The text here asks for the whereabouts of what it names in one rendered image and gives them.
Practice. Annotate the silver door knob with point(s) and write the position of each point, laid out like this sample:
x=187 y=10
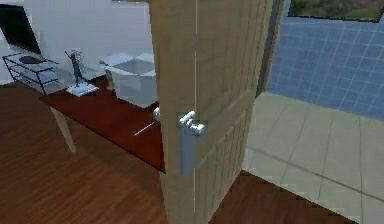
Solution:
x=156 y=113

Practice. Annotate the thin white pen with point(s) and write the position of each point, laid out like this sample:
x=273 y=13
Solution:
x=144 y=129

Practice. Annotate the light wooden room door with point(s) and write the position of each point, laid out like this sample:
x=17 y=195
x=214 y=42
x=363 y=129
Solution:
x=220 y=66

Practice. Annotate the white open cardboard box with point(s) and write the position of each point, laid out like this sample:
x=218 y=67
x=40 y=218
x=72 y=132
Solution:
x=135 y=80

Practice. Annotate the red-brown wooden table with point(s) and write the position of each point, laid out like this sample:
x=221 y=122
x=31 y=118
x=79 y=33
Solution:
x=110 y=116

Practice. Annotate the framed landscape picture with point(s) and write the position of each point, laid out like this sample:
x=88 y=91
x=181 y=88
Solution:
x=335 y=8

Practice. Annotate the black television set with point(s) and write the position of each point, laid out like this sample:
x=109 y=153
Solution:
x=18 y=30

